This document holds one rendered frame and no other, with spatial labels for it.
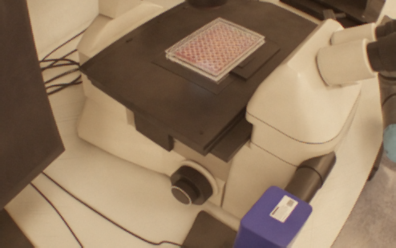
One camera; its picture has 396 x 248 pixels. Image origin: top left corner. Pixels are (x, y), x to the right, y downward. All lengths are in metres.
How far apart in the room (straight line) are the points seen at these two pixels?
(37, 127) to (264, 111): 0.26
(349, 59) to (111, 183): 0.45
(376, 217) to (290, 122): 1.29
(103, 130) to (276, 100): 0.36
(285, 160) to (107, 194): 0.32
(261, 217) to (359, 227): 1.24
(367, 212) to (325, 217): 1.02
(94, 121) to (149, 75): 0.21
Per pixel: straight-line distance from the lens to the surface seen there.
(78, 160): 0.72
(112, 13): 0.66
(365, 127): 0.84
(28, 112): 0.43
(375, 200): 1.72
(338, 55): 0.41
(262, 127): 0.45
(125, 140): 0.66
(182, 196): 0.58
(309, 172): 0.44
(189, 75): 0.53
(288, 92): 0.41
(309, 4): 1.08
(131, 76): 0.54
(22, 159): 0.46
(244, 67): 0.54
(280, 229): 0.38
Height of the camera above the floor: 1.29
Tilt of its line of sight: 45 degrees down
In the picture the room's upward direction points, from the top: 1 degrees clockwise
